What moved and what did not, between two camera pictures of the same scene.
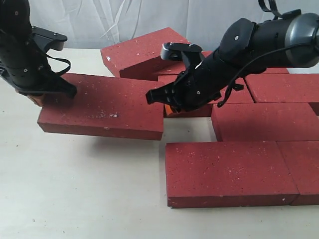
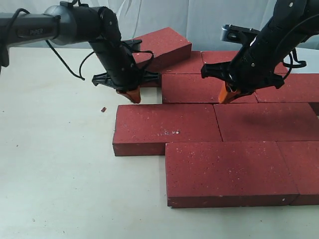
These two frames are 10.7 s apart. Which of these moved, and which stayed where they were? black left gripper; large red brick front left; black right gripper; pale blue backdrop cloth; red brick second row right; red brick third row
Moved: black left gripper; black right gripper
Stayed: red brick second row right; large red brick front left; red brick third row; pale blue backdrop cloth
